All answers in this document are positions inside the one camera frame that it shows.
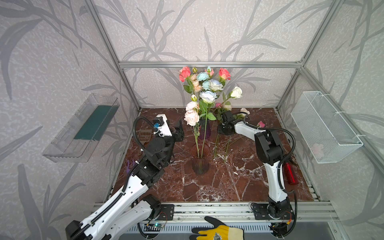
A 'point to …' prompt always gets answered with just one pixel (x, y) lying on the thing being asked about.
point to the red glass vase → (200, 152)
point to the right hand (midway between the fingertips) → (219, 126)
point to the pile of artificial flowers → (220, 109)
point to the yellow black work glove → (219, 231)
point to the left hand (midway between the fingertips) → (178, 115)
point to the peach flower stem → (197, 88)
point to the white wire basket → (328, 136)
